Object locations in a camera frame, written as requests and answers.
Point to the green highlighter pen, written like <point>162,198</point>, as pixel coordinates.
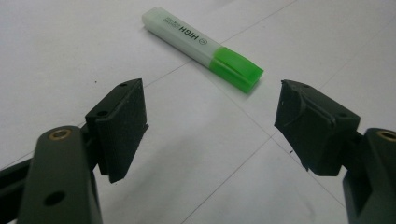
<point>199,46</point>

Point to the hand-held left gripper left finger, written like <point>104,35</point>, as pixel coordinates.
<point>118,130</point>

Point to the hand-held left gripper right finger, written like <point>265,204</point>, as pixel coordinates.
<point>317,137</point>

